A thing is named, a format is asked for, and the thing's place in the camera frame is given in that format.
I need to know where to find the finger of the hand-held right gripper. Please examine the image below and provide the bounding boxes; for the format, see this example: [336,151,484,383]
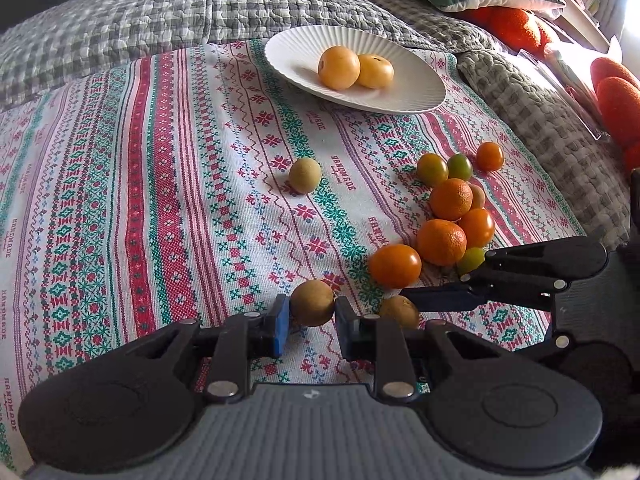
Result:
[401,236,609,312]

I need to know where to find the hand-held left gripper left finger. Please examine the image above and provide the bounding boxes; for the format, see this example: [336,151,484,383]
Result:
[132,294,292,403]

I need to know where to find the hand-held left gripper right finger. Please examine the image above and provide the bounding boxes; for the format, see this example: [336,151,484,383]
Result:
[334,296,501,403]

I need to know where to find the yellow green tomato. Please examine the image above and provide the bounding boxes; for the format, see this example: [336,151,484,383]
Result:
[456,247,488,276]

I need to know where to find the large orange tomato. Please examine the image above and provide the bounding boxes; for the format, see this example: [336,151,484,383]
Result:
[368,243,422,289]

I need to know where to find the orange mandarin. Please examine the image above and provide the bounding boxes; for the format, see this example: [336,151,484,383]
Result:
[416,219,468,267]
[429,178,474,222]

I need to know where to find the white ribbed plate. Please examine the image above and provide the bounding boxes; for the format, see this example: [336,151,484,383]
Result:
[263,25,447,115]

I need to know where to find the small orange tomato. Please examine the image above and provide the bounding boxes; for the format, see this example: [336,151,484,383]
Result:
[475,141,505,172]

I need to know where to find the orange green tomato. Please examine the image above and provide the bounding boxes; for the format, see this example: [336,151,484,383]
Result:
[416,152,449,187]

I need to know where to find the grey waffle blanket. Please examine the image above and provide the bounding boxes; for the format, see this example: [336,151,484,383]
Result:
[337,0,632,251]

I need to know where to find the red green patterned cloth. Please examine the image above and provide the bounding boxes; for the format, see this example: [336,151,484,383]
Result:
[0,37,586,473]

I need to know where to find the orange plush toy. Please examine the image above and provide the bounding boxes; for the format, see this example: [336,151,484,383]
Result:
[590,57,640,176]
[465,6,561,56]

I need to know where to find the clear plastic bag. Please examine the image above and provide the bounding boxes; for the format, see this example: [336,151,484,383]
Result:
[517,15,623,141]

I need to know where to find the flat yellow persimmon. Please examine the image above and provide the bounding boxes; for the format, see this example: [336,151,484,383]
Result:
[356,53,395,90]

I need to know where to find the round yellow persimmon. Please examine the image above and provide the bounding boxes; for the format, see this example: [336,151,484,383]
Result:
[318,45,361,91]

